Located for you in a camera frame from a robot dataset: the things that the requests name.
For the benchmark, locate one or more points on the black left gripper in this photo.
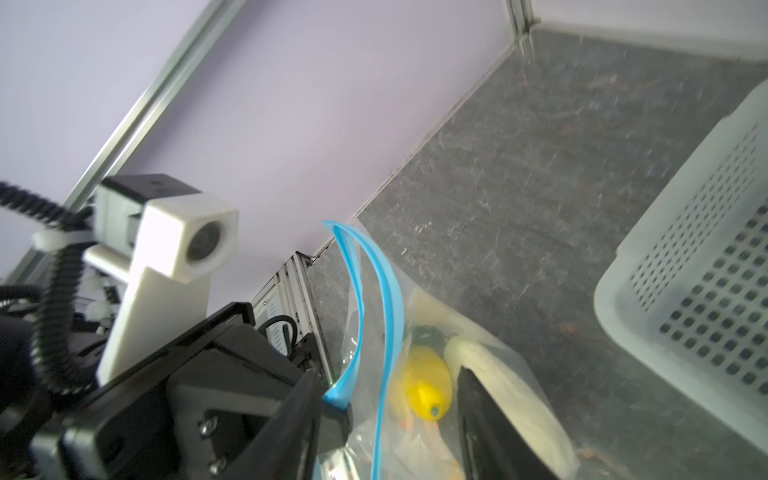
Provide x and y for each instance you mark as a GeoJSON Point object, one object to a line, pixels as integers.
{"type": "Point", "coordinates": [186, 412]}

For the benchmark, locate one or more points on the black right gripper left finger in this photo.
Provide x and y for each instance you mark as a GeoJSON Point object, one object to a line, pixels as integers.
{"type": "Point", "coordinates": [285, 448]}

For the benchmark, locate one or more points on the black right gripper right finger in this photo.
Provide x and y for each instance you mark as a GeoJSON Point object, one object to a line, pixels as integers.
{"type": "Point", "coordinates": [491, 446]}

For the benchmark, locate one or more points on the clear zip top bag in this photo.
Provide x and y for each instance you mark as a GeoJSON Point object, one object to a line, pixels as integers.
{"type": "Point", "coordinates": [382, 302]}

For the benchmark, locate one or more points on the green pepper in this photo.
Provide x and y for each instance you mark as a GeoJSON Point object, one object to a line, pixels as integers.
{"type": "Point", "coordinates": [425, 336]}

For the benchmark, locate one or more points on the white perforated plastic basket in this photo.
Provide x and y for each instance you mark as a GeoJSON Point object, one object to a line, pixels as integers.
{"type": "Point", "coordinates": [686, 294]}

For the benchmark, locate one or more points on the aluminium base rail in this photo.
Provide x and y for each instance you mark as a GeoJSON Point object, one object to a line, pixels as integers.
{"type": "Point", "coordinates": [288, 293]}

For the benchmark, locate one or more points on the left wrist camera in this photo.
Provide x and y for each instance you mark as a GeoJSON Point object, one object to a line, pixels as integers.
{"type": "Point", "coordinates": [163, 239]}

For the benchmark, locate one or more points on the aluminium corner frame post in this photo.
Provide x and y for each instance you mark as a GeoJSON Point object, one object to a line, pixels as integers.
{"type": "Point", "coordinates": [83, 82]}

